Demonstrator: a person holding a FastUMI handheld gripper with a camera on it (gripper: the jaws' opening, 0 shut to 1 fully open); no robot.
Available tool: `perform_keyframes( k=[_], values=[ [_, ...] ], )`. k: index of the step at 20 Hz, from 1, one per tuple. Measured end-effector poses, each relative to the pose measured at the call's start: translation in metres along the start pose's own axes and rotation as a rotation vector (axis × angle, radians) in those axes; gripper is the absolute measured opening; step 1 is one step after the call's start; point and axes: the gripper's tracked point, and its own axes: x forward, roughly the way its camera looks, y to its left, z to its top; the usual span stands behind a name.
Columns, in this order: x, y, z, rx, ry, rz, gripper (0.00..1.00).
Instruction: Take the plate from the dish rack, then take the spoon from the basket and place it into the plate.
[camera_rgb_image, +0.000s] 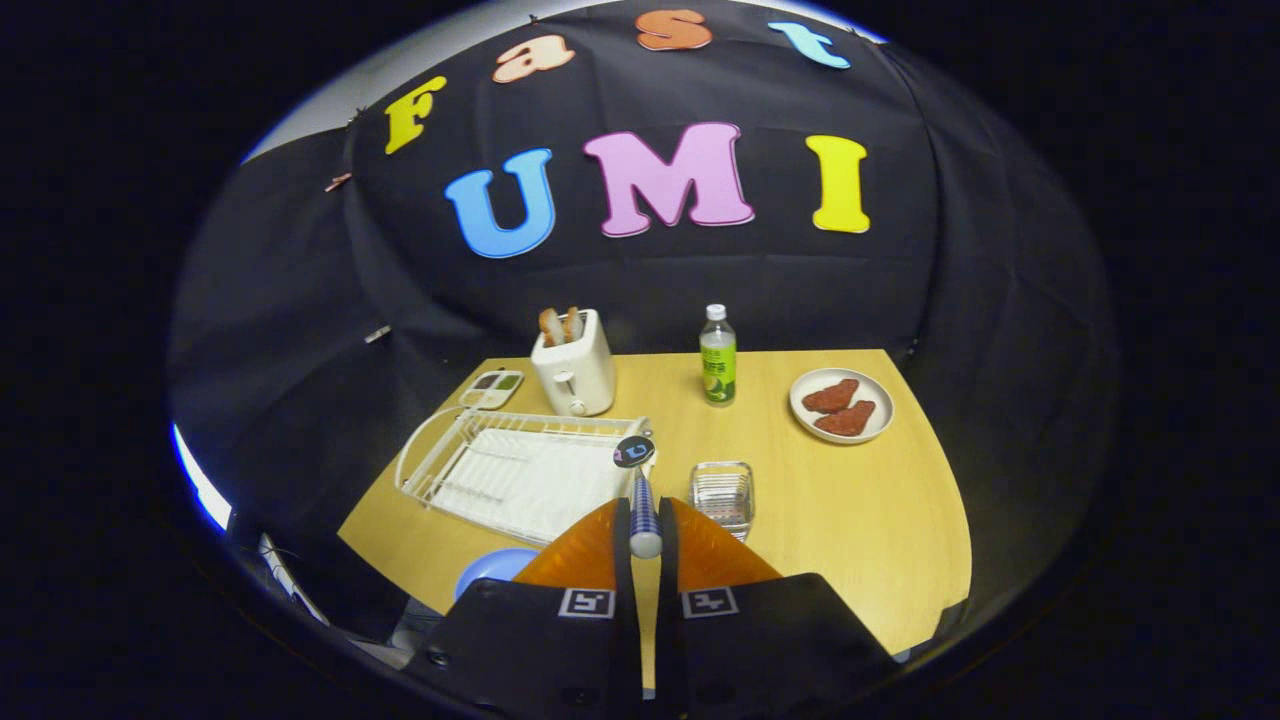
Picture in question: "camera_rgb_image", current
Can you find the red meat slice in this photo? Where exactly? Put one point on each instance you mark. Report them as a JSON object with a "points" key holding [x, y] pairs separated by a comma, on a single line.
{"points": [[846, 419], [830, 396]]}

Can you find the silver clip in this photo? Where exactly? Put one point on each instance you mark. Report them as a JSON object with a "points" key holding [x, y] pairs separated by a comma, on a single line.
{"points": [[378, 334]]}

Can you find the black backdrop cloth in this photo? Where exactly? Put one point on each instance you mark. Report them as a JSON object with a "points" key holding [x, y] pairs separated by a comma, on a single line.
{"points": [[900, 250]]}

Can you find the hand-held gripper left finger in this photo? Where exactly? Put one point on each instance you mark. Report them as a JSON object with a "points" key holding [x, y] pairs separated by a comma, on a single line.
{"points": [[622, 570]]}

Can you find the light blue plate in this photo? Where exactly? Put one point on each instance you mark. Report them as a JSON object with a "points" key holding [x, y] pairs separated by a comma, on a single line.
{"points": [[490, 570]]}

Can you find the green label drink bottle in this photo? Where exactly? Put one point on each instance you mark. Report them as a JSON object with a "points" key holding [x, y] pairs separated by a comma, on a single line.
{"points": [[718, 365]]}

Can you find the white toaster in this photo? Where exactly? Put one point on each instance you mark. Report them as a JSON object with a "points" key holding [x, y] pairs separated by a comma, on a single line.
{"points": [[580, 380]]}

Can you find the white power strip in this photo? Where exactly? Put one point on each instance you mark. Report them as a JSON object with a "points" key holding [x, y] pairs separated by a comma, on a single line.
{"points": [[292, 580]]}

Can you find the pink clip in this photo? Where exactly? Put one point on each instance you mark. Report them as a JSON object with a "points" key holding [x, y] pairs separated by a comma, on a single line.
{"points": [[338, 182]]}

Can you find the divided condiment dish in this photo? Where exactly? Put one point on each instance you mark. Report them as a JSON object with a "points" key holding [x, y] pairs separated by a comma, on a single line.
{"points": [[492, 388]]}

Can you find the small white plate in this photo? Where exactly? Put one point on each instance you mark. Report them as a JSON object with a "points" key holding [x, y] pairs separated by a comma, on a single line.
{"points": [[880, 395]]}

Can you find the toasted bread slice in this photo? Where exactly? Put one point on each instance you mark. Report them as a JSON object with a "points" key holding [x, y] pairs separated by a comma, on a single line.
{"points": [[551, 327], [572, 323]]}

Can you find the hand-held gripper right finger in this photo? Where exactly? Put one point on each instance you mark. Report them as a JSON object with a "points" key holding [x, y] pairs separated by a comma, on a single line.
{"points": [[668, 590]]}

